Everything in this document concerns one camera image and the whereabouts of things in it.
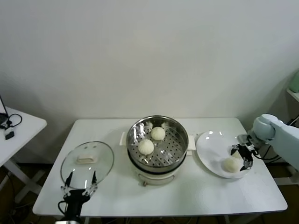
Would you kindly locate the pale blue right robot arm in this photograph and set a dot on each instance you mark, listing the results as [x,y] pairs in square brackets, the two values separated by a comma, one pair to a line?
[287,140]

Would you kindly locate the stainless steel steamer basket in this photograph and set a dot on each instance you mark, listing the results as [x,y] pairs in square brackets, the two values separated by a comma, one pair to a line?
[168,154]

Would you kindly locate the round glass pot lid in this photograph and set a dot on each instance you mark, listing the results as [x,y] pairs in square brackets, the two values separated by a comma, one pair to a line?
[93,151]

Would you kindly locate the dark laptop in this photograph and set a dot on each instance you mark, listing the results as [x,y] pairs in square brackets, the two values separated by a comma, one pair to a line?
[2,116]

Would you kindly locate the white round plate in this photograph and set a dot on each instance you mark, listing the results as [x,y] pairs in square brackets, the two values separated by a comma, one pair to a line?
[210,151]

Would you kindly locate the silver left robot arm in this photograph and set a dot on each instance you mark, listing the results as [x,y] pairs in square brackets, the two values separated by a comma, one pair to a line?
[69,220]

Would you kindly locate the white side table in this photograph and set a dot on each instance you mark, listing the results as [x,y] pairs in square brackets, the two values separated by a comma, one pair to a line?
[25,126]

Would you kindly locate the white electric cooker base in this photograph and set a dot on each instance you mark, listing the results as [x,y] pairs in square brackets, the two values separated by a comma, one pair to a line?
[156,177]

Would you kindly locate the small black device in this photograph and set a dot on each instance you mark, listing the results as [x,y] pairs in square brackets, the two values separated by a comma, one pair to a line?
[9,135]

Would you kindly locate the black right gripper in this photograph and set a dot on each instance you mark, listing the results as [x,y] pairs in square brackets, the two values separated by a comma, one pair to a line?
[245,152]

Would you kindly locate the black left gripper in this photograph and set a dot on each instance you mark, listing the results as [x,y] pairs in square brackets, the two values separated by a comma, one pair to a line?
[74,198]

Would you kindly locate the pale green container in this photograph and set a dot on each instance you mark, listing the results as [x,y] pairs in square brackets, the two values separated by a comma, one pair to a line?
[295,84]

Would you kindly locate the white shelf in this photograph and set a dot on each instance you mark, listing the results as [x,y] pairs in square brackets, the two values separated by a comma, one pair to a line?
[294,95]

